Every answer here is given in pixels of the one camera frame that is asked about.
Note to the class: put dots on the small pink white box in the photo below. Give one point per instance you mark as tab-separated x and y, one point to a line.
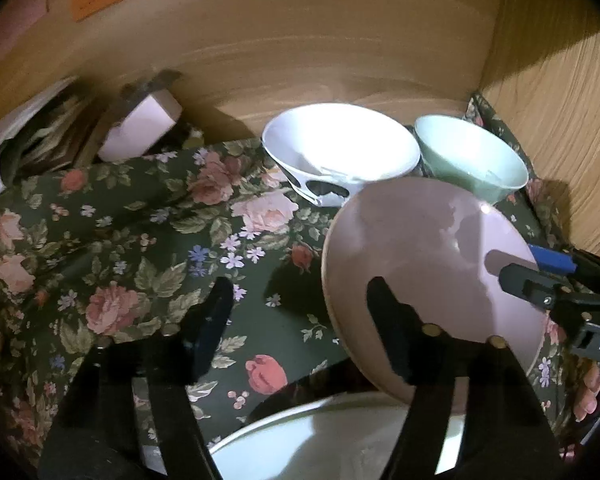
140	125

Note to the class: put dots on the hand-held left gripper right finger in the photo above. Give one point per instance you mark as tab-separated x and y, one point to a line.
392	330

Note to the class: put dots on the white bowl with black pattern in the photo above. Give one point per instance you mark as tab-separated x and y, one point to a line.
340	145

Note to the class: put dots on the light green bowl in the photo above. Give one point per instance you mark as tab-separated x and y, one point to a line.
470	160

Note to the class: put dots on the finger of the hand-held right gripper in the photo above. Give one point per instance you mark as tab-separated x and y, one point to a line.
550	259
522	280

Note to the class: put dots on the pink sticky note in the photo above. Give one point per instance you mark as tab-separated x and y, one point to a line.
10	20

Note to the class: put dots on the light green plate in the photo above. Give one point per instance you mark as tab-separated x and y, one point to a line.
305	440

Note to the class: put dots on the pink bowl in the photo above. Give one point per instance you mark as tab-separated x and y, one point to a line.
420	245

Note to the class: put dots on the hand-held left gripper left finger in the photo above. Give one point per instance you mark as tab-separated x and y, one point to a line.
207	330

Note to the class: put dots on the dark floral tablecloth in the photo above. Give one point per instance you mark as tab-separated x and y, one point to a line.
130	240

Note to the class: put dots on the person's right hand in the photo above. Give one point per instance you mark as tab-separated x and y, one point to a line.
590	395

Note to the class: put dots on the stack of books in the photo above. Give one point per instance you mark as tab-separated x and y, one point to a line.
55	140

